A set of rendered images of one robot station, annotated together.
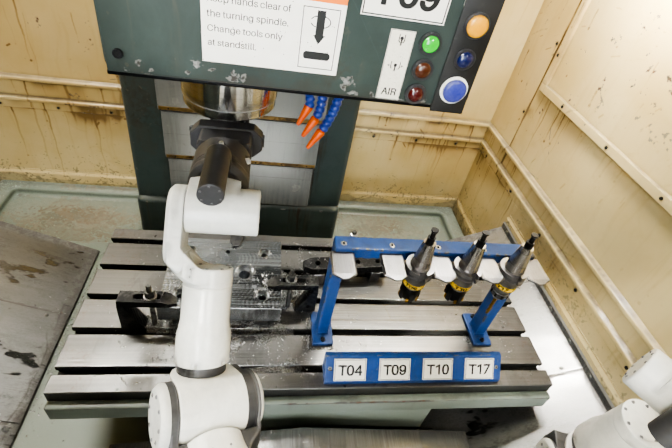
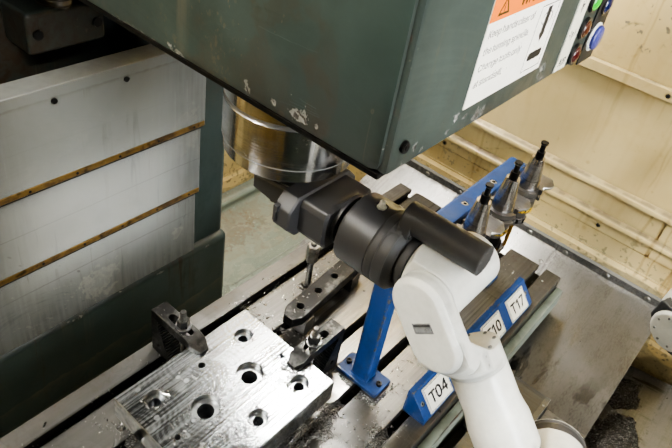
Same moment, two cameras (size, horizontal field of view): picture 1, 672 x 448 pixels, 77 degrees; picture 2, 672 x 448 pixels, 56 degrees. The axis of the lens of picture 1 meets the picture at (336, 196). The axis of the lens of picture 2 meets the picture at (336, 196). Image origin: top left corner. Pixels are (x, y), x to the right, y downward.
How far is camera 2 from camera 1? 0.62 m
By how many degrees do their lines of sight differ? 34
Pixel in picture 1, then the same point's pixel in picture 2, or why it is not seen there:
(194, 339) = (521, 424)
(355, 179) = not seen: hidden behind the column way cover
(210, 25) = (481, 66)
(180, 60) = (446, 121)
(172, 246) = (464, 344)
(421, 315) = not seen: hidden behind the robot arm
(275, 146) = (145, 187)
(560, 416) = (569, 303)
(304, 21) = (538, 23)
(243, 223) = (491, 274)
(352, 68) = (548, 52)
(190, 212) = (458, 295)
